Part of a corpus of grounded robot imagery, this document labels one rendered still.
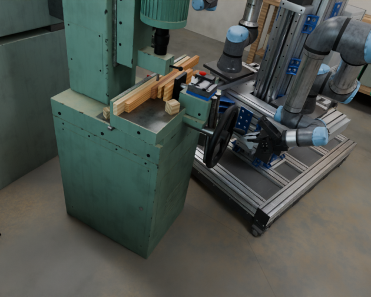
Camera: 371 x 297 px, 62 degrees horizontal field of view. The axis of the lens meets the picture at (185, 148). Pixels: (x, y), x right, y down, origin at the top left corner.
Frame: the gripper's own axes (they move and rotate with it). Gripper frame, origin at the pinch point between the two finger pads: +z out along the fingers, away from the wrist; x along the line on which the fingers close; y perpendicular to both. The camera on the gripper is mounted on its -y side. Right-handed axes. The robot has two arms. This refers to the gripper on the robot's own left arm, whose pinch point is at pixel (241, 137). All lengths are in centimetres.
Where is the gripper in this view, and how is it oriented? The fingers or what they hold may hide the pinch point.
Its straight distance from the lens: 143.8
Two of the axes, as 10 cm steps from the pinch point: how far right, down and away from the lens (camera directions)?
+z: -8.3, 0.4, 5.5
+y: 3.1, 8.6, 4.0
